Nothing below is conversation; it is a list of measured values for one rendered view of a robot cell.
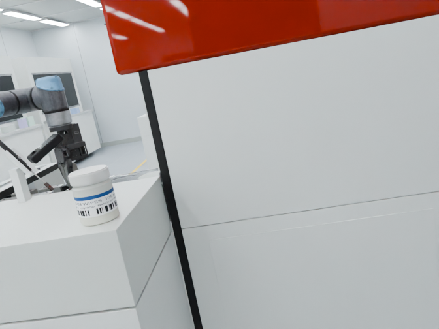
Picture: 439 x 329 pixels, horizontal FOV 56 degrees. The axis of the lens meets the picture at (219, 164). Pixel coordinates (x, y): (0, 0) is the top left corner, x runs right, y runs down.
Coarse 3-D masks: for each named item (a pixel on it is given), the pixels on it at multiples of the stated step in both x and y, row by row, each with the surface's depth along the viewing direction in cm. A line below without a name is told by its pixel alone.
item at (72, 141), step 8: (56, 128) 128; (64, 128) 129; (72, 128) 132; (64, 136) 130; (72, 136) 133; (80, 136) 134; (64, 144) 131; (72, 144) 130; (80, 144) 132; (56, 152) 132; (64, 152) 129; (72, 152) 132; (80, 152) 132; (64, 160) 129; (72, 160) 132
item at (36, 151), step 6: (48, 138) 130; (54, 138) 128; (60, 138) 129; (42, 144) 129; (48, 144) 127; (54, 144) 128; (36, 150) 127; (42, 150) 126; (48, 150) 127; (30, 156) 126; (36, 156) 125; (42, 156) 126; (36, 162) 125
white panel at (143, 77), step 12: (144, 72) 97; (144, 84) 98; (144, 96) 98; (156, 120) 99; (156, 132) 100; (156, 144) 101; (156, 156) 101; (168, 168) 102; (168, 180) 103; (168, 192) 103; (168, 204) 104; (180, 228) 105
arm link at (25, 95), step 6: (12, 90) 126; (18, 90) 127; (24, 90) 129; (30, 90) 128; (18, 96) 125; (24, 96) 127; (30, 96) 128; (24, 102) 127; (30, 102) 128; (24, 108) 127; (30, 108) 130; (36, 108) 130
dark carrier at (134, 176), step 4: (140, 172) 143; (144, 172) 142; (148, 172) 141; (120, 176) 143; (124, 176) 142; (128, 176) 141; (132, 176) 140; (136, 176) 139; (112, 180) 140; (116, 180) 138; (120, 180) 137; (124, 180) 136; (128, 180) 135
